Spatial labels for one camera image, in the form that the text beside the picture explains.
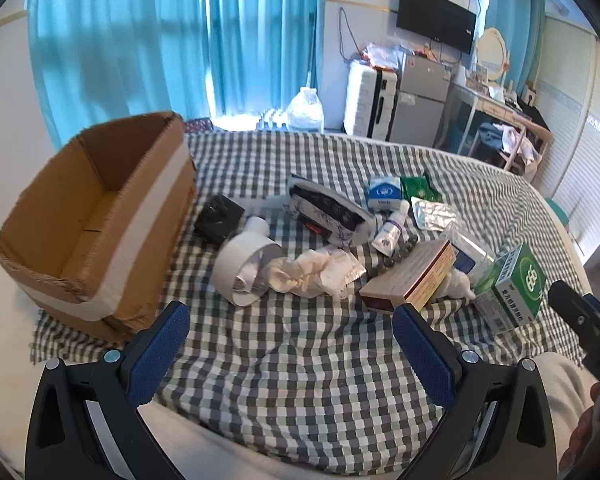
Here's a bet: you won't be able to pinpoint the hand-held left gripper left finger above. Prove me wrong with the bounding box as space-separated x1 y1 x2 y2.
25 301 191 480

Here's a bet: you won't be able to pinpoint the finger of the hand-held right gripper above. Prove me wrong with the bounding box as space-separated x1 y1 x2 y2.
548 280 600 356

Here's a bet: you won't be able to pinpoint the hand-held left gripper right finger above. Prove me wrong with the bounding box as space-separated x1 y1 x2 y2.
392 304 563 480

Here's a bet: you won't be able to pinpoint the brown cardboard box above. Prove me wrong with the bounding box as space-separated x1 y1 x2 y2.
0 111 198 343

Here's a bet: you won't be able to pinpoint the small black box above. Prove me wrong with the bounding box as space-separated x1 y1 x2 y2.
194 195 246 245

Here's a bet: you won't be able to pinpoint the silver blister pack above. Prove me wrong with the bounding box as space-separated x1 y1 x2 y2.
411 197 458 231

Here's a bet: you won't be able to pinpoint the person's right hand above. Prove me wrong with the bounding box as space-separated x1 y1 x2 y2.
559 382 600 472

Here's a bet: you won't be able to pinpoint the green white medicine box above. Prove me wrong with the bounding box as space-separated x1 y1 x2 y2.
472 242 548 332

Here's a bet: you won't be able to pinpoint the red beige box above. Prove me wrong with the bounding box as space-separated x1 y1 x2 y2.
358 239 457 312

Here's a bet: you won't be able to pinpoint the white blue squeeze bottle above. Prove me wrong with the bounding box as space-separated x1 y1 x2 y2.
437 249 496 302

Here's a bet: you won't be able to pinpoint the green stool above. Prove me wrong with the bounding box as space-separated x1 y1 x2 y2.
545 197 572 227

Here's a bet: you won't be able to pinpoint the white plastic cup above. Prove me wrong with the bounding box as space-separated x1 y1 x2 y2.
211 215 284 307

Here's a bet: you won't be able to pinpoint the clear plastic bag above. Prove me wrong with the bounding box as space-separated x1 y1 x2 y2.
439 220 496 273

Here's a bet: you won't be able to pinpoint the grey white checked cloth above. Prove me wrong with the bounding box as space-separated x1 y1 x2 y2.
29 130 593 476

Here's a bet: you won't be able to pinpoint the small white bottle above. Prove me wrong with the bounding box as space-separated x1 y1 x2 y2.
371 200 412 256

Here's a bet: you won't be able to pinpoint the crumpled white plastic wrapper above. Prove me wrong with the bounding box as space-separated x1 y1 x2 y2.
264 247 367 302

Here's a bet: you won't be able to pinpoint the blue white tissue pack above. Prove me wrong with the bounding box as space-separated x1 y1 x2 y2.
366 176 404 212

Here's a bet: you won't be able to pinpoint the green sachet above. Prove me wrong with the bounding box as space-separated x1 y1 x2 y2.
399 172 443 204

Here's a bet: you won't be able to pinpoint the white garment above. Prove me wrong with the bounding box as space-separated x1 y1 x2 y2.
500 125 539 163

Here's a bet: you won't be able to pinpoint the white louvered wardrobe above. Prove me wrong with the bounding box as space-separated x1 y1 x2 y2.
532 12 600 261

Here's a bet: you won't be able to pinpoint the black white patterned pouch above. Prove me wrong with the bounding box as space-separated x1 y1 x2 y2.
285 174 377 249

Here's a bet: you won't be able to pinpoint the light wooden chair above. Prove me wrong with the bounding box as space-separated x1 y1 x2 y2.
467 110 553 175

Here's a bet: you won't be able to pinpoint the blue jeans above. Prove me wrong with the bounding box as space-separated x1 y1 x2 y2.
477 122 506 153

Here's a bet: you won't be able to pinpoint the black bag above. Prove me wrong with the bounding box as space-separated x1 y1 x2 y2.
514 97 551 131

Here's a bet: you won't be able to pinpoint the light wooden desk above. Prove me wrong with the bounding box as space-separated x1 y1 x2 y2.
447 82 523 157

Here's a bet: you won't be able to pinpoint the dark patterned bag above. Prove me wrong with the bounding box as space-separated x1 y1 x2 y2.
184 116 216 134

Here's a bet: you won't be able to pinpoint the grey mini fridge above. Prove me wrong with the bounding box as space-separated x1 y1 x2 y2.
386 54 453 148

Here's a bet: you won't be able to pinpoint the pack of small water bottles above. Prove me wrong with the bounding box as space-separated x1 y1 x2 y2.
255 107 288 131

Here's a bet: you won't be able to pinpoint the white cabinet appliance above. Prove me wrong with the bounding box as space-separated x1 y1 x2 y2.
343 60 398 140

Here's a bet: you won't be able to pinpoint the oval white mirror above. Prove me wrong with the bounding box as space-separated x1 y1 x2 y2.
476 27 509 83

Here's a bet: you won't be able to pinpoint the large clear water bottle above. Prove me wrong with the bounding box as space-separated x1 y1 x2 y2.
286 86 325 133

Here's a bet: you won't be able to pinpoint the narrow teal curtain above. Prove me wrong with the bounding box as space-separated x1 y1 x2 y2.
485 0 547 88

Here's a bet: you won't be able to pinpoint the pile of papers and bags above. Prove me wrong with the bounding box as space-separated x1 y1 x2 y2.
352 41 406 71

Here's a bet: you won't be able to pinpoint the teal window curtain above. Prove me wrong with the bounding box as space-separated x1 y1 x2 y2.
205 0 327 117
26 0 212 150

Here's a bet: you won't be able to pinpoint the dark bead bracelet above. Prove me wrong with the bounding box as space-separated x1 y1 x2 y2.
377 236 422 268

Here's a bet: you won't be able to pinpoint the black wall television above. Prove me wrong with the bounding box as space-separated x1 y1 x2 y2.
396 0 477 54

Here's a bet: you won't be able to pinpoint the black wall cable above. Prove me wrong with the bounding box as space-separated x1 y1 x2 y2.
337 7 370 61

